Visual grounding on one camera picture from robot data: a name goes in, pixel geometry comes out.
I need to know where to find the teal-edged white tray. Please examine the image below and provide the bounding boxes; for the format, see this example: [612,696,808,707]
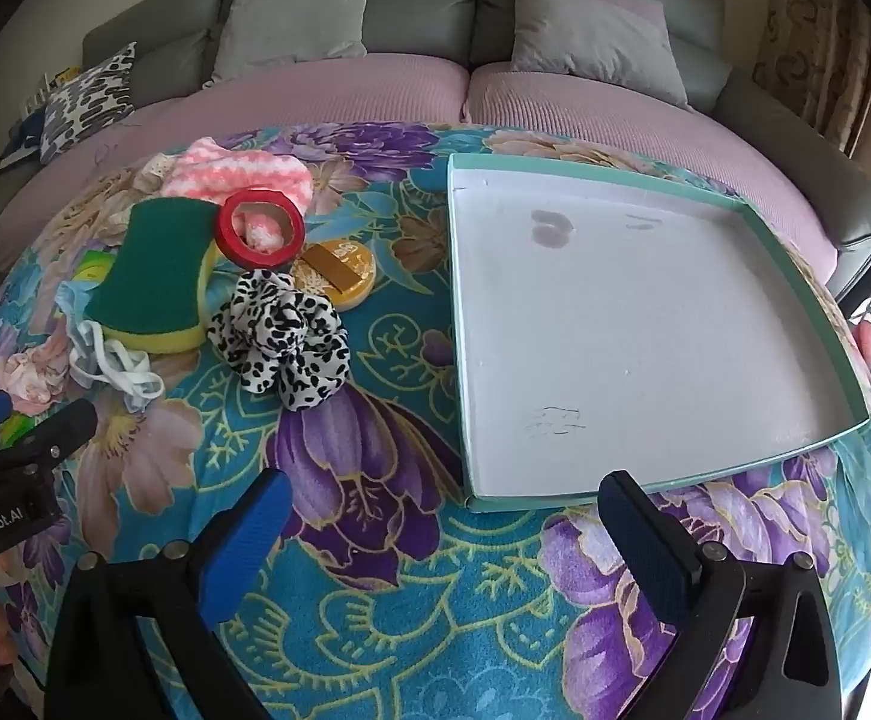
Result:
[446,152,871,515]

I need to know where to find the plain grey cushion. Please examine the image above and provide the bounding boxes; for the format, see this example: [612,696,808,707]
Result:
[206,0,376,83]

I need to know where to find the grey lavender cushion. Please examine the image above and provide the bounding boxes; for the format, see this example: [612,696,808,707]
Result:
[508,0,690,107]

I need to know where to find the green tissue packet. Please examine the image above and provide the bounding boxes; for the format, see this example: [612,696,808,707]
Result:
[0,416,42,451]
[77,250,119,287]

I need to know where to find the black white spotted scrunchie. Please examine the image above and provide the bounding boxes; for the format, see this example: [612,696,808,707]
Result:
[206,270,352,412]

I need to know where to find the grey sofa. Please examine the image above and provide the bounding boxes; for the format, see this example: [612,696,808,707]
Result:
[0,0,871,301]

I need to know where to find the black white patterned cushion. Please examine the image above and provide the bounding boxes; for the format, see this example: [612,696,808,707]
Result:
[39,43,138,164]

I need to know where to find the round gold tin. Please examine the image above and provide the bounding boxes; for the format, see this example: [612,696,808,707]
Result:
[289,238,375,310]

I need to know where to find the pink white striped towel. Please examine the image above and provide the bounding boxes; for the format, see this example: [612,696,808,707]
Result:
[161,136,315,252]

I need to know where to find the floral blanket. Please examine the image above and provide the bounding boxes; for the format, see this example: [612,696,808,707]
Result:
[0,120,871,720]

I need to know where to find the beige patterned curtain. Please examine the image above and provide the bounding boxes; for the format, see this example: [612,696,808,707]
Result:
[750,0,871,158]

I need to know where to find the dark blue object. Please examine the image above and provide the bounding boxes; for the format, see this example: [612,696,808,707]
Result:
[0,111,47,172]

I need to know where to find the green yellow sponge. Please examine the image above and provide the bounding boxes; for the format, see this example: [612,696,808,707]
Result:
[84,199,220,356]

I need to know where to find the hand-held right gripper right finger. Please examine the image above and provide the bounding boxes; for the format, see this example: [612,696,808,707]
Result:
[598,470,845,720]

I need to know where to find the cream lace hat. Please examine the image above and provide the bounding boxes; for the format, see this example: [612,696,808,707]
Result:
[101,152,181,245]

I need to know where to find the red tape roll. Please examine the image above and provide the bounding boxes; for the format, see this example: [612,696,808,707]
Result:
[216,190,307,269]

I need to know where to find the lavender sofa seat cover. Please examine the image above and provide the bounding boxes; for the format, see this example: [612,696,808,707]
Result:
[465,60,849,286]
[0,52,470,271]

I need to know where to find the light blue face mask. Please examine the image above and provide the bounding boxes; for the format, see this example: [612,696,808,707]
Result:
[56,283,166,410]

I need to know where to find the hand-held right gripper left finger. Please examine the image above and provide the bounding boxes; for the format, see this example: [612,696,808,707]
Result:
[45,467,295,720]

